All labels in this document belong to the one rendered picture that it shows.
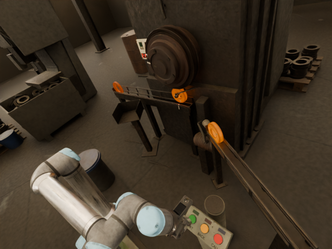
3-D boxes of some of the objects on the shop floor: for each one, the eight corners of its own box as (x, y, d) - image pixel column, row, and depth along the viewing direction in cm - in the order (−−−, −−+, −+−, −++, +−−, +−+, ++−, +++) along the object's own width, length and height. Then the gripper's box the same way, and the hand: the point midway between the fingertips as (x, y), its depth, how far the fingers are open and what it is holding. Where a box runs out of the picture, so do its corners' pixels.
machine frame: (191, 103, 269) (163, -47, 157) (265, 122, 203) (307, -115, 90) (163, 133, 236) (101, -31, 123) (239, 166, 169) (256, -123, 57)
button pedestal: (204, 233, 135) (193, 200, 95) (233, 256, 120) (234, 228, 80) (193, 253, 127) (176, 226, 88) (223, 279, 113) (218, 262, 73)
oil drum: (145, 62, 468) (133, 27, 411) (160, 63, 432) (149, 25, 375) (130, 72, 441) (115, 37, 384) (145, 75, 404) (130, 36, 347)
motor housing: (205, 162, 183) (199, 128, 148) (224, 172, 169) (222, 136, 135) (198, 171, 177) (191, 138, 142) (218, 182, 163) (214, 147, 129)
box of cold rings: (73, 103, 387) (49, 72, 337) (92, 110, 339) (67, 75, 289) (29, 133, 336) (-6, 102, 285) (44, 146, 287) (4, 111, 237)
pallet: (222, 80, 298) (221, 56, 269) (242, 60, 333) (243, 36, 305) (305, 93, 222) (316, 61, 194) (320, 64, 257) (331, 34, 229)
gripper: (155, 226, 71) (176, 226, 87) (171, 241, 65) (190, 238, 81) (165, 207, 73) (184, 211, 89) (182, 220, 67) (198, 222, 83)
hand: (188, 219), depth 85 cm, fingers closed
